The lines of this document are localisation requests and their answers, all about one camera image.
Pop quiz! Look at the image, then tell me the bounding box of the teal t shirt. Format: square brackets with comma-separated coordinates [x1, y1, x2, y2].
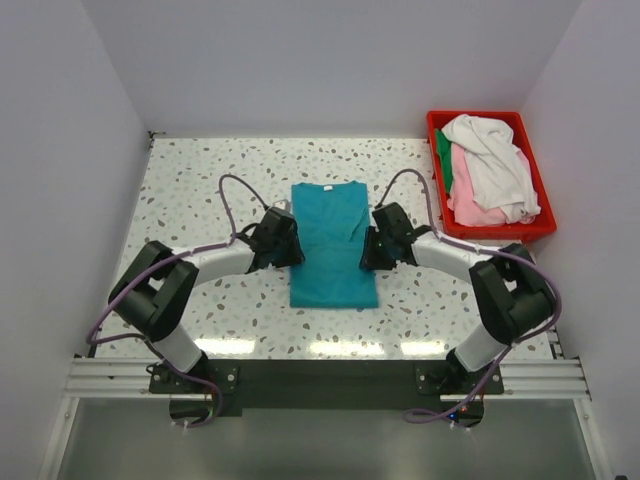
[290, 181, 379, 309]

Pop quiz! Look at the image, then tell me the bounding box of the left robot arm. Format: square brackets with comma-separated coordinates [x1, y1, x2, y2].
[108, 207, 304, 394]

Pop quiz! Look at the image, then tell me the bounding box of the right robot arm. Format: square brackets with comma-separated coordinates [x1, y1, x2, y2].
[360, 203, 559, 393]

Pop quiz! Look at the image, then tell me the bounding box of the pink t shirt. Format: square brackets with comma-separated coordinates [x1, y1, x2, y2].
[447, 143, 506, 227]

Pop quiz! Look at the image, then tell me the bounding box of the green t shirt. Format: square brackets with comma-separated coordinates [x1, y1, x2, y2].
[435, 129, 453, 194]

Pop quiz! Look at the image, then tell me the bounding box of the white t shirt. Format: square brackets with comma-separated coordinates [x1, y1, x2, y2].
[440, 114, 541, 225]

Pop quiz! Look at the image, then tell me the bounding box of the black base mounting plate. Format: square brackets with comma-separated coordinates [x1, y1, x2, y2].
[146, 359, 505, 428]

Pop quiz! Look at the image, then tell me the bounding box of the red plastic bin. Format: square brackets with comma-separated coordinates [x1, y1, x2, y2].
[426, 110, 557, 243]

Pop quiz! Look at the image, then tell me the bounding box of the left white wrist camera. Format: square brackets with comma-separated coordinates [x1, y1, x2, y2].
[272, 199, 291, 212]

